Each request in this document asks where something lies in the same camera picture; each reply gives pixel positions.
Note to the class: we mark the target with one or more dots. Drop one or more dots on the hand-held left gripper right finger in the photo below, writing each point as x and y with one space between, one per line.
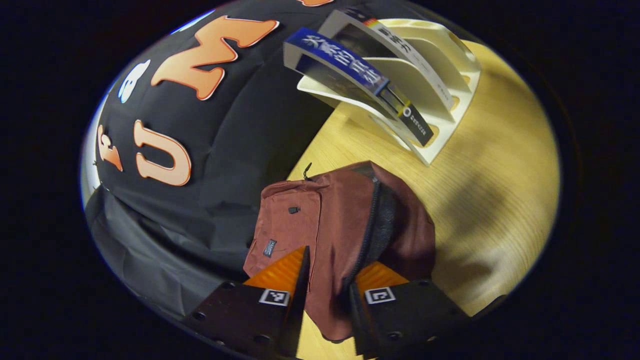
359 320

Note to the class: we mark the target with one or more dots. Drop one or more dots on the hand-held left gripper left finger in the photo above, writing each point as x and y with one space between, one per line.
299 310

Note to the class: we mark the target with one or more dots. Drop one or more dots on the maroon schoolbag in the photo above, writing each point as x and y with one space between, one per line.
340 225

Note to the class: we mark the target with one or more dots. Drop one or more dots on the blue cover book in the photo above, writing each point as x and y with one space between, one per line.
345 60

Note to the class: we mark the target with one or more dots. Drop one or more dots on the white bookshelf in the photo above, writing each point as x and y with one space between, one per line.
465 85

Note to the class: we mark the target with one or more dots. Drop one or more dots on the portrait cover book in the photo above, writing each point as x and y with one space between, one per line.
415 60

